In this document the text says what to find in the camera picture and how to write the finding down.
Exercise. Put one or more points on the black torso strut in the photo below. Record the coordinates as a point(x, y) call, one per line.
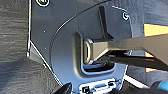
point(133, 61)

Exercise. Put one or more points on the round base bolt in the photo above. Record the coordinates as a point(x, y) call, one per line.
point(42, 2)
point(125, 15)

